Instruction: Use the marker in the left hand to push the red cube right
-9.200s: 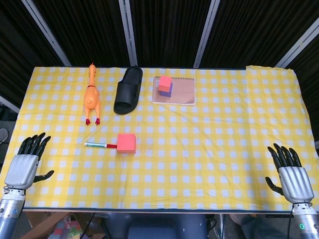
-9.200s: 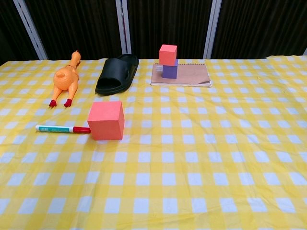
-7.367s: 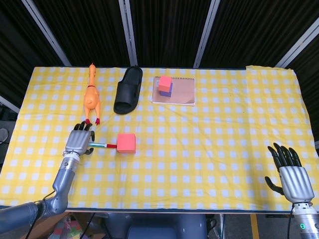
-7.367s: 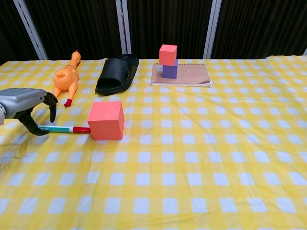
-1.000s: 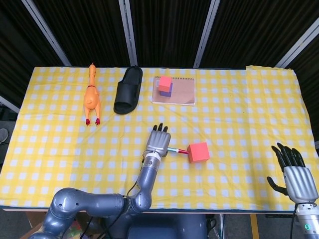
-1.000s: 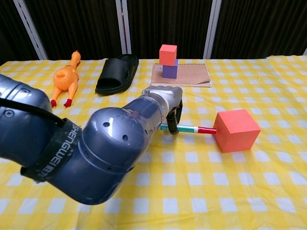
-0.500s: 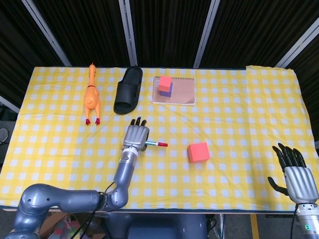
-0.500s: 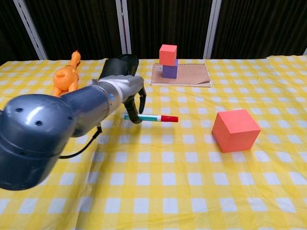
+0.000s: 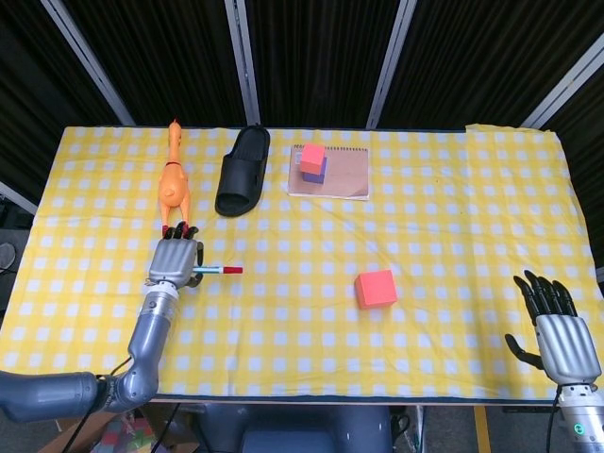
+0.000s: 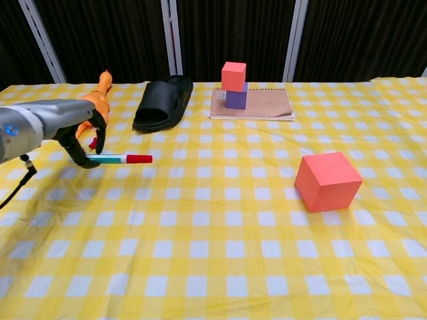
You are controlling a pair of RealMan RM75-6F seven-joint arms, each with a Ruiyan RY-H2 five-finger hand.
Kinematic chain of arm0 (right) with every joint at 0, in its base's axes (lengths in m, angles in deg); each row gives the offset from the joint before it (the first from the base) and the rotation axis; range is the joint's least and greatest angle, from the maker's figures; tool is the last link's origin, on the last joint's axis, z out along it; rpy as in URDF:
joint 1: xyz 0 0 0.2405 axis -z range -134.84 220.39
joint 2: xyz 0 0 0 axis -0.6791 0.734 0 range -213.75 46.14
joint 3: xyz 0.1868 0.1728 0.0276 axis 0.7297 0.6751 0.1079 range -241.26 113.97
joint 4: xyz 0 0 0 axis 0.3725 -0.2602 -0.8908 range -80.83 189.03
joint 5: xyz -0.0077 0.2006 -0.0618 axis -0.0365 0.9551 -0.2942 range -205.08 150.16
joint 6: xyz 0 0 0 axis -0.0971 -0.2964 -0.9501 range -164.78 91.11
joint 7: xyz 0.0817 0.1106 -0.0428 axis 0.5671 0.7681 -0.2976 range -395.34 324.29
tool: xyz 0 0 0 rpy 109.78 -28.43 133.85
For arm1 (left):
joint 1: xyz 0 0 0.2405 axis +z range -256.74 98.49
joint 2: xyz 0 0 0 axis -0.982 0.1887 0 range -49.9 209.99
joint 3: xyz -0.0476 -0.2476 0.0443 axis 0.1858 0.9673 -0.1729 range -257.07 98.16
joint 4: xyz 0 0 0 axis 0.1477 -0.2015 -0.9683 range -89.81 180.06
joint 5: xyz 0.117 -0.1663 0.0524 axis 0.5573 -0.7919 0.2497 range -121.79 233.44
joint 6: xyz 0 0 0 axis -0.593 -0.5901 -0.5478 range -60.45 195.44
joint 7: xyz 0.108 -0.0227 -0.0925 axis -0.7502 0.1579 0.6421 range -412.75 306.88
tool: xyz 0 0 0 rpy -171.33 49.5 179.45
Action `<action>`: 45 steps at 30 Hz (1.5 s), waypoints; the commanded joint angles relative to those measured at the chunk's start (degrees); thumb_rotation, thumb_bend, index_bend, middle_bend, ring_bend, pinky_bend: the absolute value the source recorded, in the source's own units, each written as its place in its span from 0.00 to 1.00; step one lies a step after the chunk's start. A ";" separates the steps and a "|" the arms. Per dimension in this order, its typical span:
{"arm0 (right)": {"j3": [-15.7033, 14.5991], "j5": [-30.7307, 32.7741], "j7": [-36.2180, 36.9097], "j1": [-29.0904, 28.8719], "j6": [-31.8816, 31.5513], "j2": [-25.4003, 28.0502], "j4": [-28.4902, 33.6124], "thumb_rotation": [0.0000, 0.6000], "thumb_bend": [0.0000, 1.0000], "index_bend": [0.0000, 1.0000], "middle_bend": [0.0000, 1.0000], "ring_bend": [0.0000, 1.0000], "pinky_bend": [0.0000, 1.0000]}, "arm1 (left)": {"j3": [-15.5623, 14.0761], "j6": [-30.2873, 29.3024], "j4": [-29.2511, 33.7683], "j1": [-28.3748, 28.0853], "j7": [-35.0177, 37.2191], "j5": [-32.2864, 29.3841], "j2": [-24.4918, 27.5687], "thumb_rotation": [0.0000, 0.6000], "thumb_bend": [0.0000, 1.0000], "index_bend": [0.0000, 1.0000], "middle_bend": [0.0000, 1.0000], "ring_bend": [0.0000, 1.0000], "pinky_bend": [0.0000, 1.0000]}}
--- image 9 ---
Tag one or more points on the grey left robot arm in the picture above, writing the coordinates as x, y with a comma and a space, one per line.
146, 330

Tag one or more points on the black pleated curtain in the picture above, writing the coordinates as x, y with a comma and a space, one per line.
321, 56

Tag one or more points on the grey robot torso base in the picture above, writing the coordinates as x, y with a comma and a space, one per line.
302, 429

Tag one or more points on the purple foam cube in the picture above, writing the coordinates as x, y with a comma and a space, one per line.
313, 179

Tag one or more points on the large red foam cube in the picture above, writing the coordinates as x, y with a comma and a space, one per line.
375, 290

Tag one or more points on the colourful patterned bag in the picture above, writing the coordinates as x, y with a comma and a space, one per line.
127, 434

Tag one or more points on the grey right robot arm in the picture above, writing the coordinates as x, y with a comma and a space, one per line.
580, 424

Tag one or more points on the brown spiral notebook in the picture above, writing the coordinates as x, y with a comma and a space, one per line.
347, 174

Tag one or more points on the yellow checkered tablecloth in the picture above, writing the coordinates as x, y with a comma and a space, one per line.
330, 330

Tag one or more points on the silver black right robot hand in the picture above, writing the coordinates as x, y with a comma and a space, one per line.
564, 344

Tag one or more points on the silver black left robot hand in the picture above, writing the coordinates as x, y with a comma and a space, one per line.
172, 259

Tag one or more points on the white marker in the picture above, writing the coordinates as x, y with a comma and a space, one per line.
222, 270

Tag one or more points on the white metal frame post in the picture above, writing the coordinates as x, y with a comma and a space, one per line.
389, 66
19, 200
243, 61
561, 96
85, 61

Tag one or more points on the black slide slipper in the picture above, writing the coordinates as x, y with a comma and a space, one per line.
240, 174

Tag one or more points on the orange rubber chicken toy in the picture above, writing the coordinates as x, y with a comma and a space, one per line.
173, 186

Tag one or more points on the small red foam cube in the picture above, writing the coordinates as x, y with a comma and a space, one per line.
312, 158

